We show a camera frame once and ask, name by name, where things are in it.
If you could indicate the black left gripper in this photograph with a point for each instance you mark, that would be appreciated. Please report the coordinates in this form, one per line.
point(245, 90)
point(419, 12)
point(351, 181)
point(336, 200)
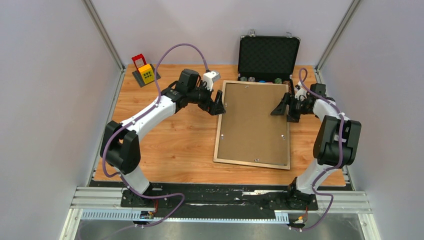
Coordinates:
point(215, 108)

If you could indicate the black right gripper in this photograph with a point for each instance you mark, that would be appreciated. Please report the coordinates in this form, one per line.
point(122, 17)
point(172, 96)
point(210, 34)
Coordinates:
point(279, 110)

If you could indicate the wooden picture frame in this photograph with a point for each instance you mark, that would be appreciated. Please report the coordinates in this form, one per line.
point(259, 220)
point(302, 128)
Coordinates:
point(218, 139)

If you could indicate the brown backing board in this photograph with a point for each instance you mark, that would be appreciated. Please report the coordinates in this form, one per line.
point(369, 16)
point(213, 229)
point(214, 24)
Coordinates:
point(253, 124)

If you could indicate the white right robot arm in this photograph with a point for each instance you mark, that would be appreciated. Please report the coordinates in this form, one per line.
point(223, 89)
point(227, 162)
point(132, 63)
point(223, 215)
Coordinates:
point(335, 145)

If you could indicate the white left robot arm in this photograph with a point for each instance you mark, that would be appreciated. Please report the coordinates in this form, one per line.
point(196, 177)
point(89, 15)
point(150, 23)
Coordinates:
point(121, 140)

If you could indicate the black poker chip case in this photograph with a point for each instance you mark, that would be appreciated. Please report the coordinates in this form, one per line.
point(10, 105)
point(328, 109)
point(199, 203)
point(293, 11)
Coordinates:
point(266, 58)

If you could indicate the yellow red toy block house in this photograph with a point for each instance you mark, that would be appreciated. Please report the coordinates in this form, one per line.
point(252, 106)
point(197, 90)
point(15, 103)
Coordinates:
point(143, 74)

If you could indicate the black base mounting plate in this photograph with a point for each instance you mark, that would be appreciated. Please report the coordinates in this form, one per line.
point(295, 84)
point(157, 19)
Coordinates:
point(213, 201)

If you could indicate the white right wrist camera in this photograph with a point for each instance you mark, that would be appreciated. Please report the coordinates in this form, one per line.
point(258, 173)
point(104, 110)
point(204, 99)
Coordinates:
point(300, 93)

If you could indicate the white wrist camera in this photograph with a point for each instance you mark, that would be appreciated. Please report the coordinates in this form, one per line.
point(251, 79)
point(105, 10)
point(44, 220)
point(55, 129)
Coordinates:
point(300, 93)
point(209, 78)

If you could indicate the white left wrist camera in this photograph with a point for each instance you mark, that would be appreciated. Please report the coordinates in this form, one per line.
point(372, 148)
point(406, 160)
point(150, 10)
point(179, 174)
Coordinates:
point(209, 78)

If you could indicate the aluminium front rail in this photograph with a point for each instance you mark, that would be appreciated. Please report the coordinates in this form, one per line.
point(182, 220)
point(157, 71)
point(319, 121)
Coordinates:
point(102, 202)

